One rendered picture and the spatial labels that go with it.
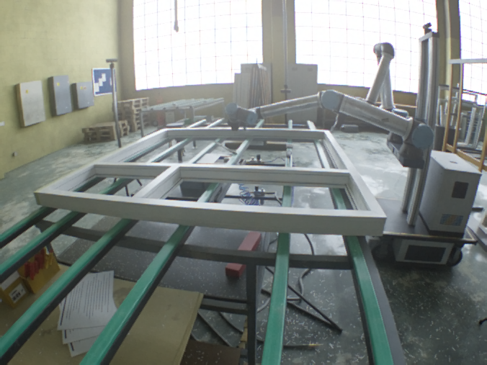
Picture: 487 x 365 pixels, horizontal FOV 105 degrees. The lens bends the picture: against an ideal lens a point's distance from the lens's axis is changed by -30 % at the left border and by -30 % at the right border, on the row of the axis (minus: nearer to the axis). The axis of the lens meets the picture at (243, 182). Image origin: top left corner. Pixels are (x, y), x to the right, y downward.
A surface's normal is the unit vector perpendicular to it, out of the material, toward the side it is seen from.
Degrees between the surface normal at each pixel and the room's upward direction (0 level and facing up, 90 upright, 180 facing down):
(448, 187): 90
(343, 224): 90
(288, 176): 90
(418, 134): 91
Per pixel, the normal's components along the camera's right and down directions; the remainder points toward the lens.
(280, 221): -0.18, 0.36
